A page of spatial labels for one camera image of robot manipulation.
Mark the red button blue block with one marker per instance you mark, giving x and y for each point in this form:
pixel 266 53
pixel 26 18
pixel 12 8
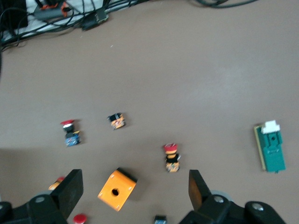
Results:
pixel 80 219
pixel 160 219
pixel 71 137

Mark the black box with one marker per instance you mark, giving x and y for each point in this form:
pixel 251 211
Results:
pixel 14 14

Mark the grey device orange clips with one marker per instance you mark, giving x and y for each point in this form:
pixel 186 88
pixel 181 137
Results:
pixel 46 14

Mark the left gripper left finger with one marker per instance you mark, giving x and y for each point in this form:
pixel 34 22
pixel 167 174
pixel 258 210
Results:
pixel 70 191

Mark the orange black contact block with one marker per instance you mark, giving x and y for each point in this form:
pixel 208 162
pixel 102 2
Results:
pixel 116 122

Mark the orange button enclosure box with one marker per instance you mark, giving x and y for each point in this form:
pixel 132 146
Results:
pixel 122 183

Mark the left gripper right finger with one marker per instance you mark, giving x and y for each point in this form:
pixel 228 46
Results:
pixel 201 200

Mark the red yellow button head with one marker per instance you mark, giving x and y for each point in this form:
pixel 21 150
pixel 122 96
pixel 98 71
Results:
pixel 55 184

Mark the red button orange block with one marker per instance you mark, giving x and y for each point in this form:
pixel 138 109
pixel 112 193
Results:
pixel 171 158

